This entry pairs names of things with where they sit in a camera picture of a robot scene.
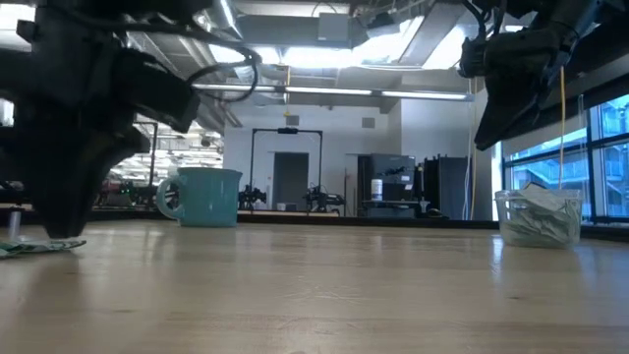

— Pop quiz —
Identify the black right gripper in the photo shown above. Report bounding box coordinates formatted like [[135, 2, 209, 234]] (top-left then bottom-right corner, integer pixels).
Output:
[[460, 24, 576, 151]]

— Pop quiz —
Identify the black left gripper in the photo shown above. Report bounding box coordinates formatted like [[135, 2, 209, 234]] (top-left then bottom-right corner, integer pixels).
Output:
[[14, 22, 151, 238]]

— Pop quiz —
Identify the black cabinet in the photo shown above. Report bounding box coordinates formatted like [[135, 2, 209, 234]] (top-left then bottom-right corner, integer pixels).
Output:
[[357, 152, 418, 218], [423, 154, 472, 221]]

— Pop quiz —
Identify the long ceiling light bar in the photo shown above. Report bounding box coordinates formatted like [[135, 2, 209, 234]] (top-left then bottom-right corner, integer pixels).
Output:
[[191, 82, 476, 103]]

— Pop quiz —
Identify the clear plastic container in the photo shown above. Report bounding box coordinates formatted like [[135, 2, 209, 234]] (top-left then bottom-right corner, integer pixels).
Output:
[[493, 189, 585, 250]]

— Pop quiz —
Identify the teal ceramic mug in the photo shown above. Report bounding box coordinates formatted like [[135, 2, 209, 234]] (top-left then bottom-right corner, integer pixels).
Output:
[[154, 166, 244, 228]]

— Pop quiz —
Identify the grey ceiling box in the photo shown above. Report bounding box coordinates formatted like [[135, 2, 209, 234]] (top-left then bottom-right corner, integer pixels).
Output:
[[317, 12, 353, 43]]

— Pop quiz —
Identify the grey door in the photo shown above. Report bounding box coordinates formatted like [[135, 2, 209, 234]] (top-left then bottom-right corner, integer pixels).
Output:
[[271, 151, 311, 212]]

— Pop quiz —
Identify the distant wooden table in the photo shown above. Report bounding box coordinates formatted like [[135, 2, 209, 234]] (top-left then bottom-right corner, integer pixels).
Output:
[[235, 209, 341, 218]]

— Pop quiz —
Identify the thick yellow hanging cable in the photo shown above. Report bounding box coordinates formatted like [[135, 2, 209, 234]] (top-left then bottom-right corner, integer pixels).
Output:
[[558, 66, 566, 191]]

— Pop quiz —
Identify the black gantry frame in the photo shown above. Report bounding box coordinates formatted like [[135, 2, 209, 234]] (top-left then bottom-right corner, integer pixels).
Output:
[[132, 120, 159, 203], [249, 127, 324, 210]]

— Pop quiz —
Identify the silver post with black cap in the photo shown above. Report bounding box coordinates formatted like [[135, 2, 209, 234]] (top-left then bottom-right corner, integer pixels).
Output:
[[6, 206, 26, 240]]

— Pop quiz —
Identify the black window frame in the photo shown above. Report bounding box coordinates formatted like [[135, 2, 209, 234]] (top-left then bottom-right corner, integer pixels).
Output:
[[499, 90, 629, 225]]

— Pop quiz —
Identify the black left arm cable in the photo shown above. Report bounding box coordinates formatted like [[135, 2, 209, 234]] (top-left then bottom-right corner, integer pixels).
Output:
[[122, 19, 262, 105]]

